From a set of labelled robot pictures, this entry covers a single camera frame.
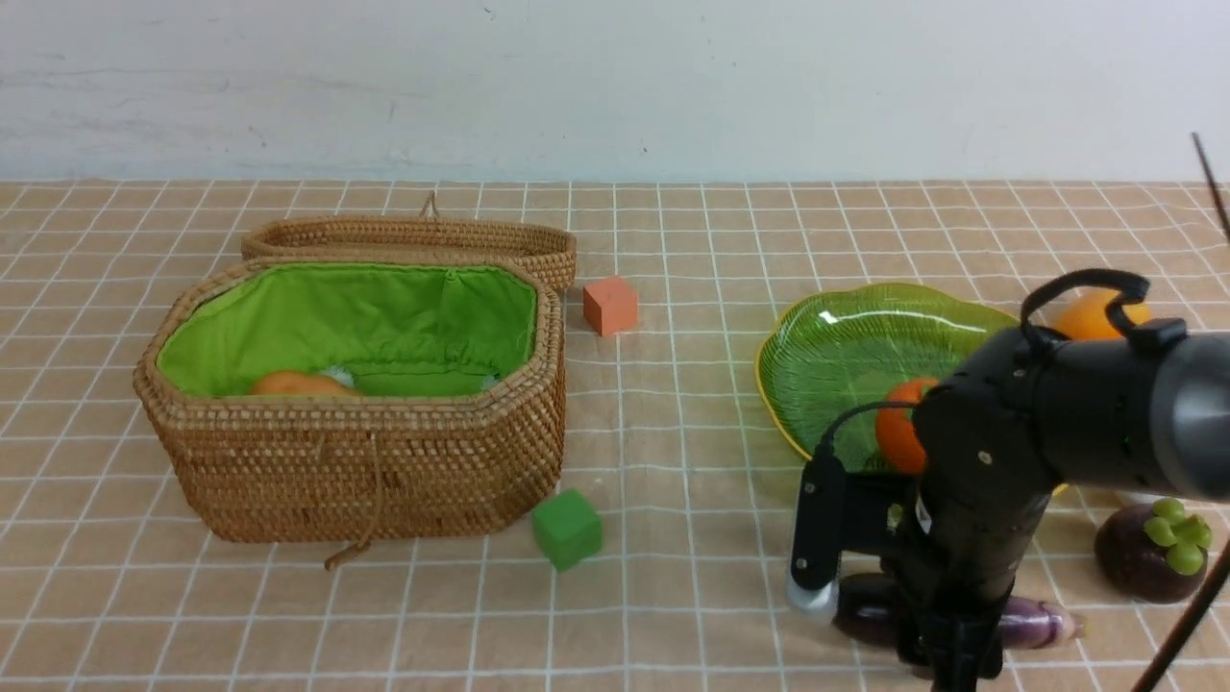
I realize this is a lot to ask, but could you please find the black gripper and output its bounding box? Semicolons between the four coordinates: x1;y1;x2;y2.
884;332;1057;691

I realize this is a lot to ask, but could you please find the purple eggplant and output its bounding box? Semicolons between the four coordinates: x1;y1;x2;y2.
833;573;1085;650

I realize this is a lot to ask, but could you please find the orange persimmon with green leaf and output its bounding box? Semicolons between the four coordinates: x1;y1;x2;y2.
875;379;938;476

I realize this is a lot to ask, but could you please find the dark purple mangosteen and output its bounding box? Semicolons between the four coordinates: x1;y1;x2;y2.
1093;498;1213;605

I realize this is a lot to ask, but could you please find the orange yellow mango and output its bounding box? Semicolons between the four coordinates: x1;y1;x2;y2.
1050;288;1123;340

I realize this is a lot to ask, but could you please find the brown potato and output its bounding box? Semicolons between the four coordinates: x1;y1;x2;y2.
248;371;360;397

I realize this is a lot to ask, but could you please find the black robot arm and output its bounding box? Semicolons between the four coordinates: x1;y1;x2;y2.
892;320;1228;691

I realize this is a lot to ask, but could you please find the green glass leaf plate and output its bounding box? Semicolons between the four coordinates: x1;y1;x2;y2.
754;281;1018;458

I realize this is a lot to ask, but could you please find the green foam cube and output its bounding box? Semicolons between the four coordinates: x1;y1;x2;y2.
530;489;603;573

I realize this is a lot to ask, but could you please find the orange foam cube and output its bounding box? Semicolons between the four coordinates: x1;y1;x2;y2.
581;275;640;337

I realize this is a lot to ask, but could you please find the woven wicker basket green lining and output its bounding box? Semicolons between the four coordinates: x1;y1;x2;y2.
133;254;567;546

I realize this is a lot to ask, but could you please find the woven wicker basket lid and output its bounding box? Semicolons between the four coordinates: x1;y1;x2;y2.
240;193;577;293

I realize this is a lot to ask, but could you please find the beige checkered tablecloth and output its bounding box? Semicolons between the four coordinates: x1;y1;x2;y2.
1;179;1228;691

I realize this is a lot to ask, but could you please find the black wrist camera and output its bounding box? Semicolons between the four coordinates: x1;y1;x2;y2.
787;446;913;619

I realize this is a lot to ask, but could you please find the black cable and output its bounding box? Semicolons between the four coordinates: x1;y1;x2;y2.
815;133;1230;692

